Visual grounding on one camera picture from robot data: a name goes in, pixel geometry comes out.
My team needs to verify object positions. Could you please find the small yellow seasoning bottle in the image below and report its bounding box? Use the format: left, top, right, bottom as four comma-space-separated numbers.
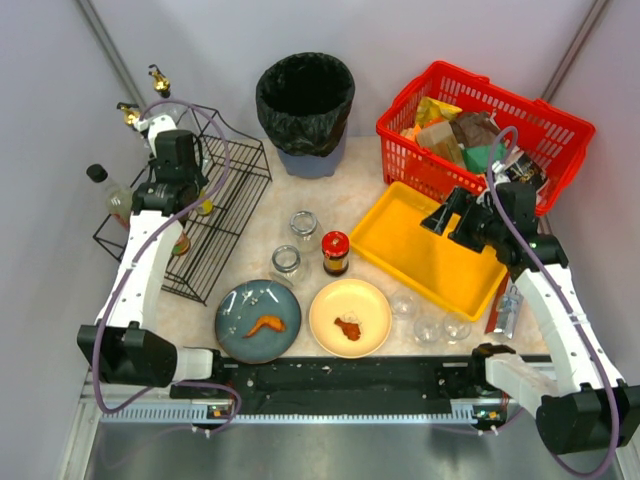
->
196, 199, 214, 216

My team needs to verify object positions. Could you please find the black-capped dark sauce bottle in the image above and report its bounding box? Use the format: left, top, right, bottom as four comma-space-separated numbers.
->
86, 164, 132, 230

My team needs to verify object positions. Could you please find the red-brown sauce bottle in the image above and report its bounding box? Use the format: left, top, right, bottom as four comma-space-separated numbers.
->
172, 231, 191, 256

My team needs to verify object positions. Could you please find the gold-capped glass bottle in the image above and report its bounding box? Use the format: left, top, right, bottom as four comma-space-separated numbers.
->
148, 64, 190, 129
116, 102, 151, 150

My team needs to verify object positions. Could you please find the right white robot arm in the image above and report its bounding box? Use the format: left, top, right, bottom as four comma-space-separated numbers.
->
421, 181, 639, 455

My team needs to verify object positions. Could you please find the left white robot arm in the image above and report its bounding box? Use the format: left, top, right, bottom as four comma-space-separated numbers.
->
77, 114, 214, 387

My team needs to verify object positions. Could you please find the green sponge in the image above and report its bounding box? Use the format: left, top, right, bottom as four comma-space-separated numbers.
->
462, 145, 491, 174

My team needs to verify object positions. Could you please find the yellow plastic tray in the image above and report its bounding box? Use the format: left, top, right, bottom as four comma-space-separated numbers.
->
349, 182, 506, 321

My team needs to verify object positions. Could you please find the brown cardboard box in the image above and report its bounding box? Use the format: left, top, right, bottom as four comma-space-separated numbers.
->
416, 120, 465, 167

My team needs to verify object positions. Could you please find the dark brown snack bag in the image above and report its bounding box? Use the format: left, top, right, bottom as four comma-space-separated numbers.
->
450, 111, 501, 148

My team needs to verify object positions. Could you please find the black gold snack packet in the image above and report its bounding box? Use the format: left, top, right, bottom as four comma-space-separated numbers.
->
504, 151, 548, 191

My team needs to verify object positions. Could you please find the silver foil packet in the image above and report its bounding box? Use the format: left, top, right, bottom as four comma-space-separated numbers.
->
485, 278, 524, 339

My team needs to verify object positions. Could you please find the left small glass cup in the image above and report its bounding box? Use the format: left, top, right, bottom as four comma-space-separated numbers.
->
389, 290, 420, 320

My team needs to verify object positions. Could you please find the small glass cup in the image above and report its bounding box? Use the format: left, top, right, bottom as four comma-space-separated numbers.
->
413, 316, 442, 344
389, 290, 420, 320
443, 312, 472, 342

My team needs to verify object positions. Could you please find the yellow snack bag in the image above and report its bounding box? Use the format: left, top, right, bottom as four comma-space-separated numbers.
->
415, 96, 462, 128

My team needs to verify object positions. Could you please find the right small glass cup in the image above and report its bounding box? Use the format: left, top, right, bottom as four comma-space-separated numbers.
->
443, 312, 472, 342

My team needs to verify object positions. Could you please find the red-lidded sauce jar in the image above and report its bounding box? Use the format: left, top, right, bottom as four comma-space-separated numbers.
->
321, 230, 350, 276

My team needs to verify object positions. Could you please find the middle small glass cup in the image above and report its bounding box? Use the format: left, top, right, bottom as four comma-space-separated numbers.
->
413, 316, 442, 344

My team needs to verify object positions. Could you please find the red plastic shopping basket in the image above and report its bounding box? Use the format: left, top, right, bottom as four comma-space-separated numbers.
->
376, 61, 596, 216

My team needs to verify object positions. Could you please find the cream ceramic plate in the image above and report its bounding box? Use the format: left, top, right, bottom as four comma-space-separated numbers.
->
309, 279, 392, 359

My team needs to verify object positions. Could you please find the rear empty glass jar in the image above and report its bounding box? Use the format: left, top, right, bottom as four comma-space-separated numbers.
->
289, 210, 323, 254

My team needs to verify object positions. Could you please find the empty glass jar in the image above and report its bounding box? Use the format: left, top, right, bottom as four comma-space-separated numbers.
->
270, 245, 309, 289
289, 210, 323, 254

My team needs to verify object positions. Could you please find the front empty glass jar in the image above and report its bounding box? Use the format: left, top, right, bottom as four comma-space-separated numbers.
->
270, 245, 309, 289

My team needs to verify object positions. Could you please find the chicken drumstick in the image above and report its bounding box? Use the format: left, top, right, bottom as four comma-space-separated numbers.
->
334, 318, 361, 341

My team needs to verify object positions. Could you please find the blue ceramic plate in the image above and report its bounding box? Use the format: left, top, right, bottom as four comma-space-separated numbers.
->
214, 280, 302, 364

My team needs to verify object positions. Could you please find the trash bin with black bag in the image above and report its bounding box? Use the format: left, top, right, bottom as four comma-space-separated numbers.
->
255, 52, 356, 179

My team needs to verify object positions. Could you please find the chicken wing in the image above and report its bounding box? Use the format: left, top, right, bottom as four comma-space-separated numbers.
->
244, 315, 287, 338

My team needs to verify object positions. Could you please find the black wire rack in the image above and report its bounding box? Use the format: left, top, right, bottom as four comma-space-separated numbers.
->
92, 103, 273, 307

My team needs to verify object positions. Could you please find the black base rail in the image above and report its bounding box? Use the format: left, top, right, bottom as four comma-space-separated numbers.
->
169, 352, 506, 416

